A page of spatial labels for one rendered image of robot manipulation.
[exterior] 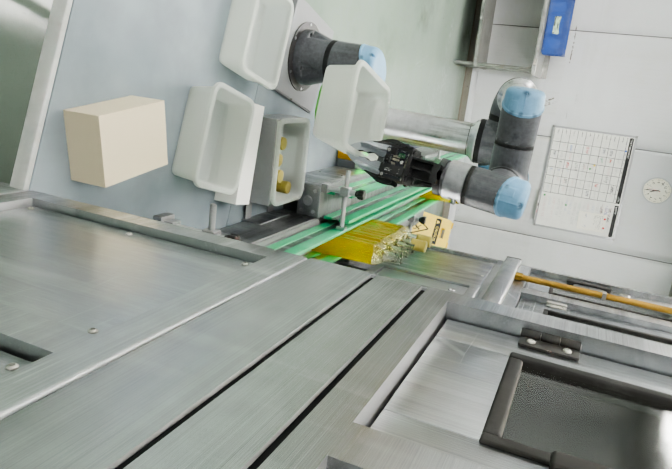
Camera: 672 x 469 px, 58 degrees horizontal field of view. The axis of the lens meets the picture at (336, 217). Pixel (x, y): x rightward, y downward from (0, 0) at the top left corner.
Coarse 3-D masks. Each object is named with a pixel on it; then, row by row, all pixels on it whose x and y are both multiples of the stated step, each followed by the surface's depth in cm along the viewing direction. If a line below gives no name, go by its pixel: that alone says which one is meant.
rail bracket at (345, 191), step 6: (348, 174) 165; (348, 180) 165; (324, 186) 167; (330, 186) 167; (342, 186) 166; (348, 186) 166; (324, 192) 168; (336, 192) 167; (342, 192) 165; (348, 192) 165; (354, 192) 165; (360, 192) 164; (360, 198) 164; (342, 204) 167; (342, 210) 167; (342, 216) 167; (342, 222) 168; (336, 228) 168; (342, 228) 167
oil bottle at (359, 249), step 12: (336, 240) 166; (348, 240) 165; (360, 240) 165; (372, 240) 167; (324, 252) 168; (336, 252) 167; (348, 252) 165; (360, 252) 164; (372, 252) 162; (384, 252) 163; (372, 264) 164
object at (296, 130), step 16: (288, 128) 165; (304, 128) 164; (288, 144) 166; (304, 144) 164; (288, 160) 167; (304, 160) 165; (272, 176) 153; (288, 176) 168; (304, 176) 167; (272, 192) 152
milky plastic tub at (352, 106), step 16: (336, 80) 115; (352, 80) 113; (368, 80) 124; (320, 96) 117; (336, 96) 115; (352, 96) 113; (368, 96) 134; (384, 96) 132; (320, 112) 116; (336, 112) 115; (352, 112) 133; (368, 112) 134; (384, 112) 133; (320, 128) 116; (336, 128) 114; (352, 128) 134; (368, 128) 133; (336, 144) 119
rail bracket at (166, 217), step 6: (210, 204) 107; (210, 210) 107; (156, 216) 110; (162, 216) 110; (168, 216) 111; (174, 216) 113; (210, 216) 107; (168, 222) 110; (174, 222) 110; (180, 222) 112; (210, 222) 107; (192, 228) 109; (210, 228) 107; (216, 234) 107; (234, 234) 107; (240, 240) 107
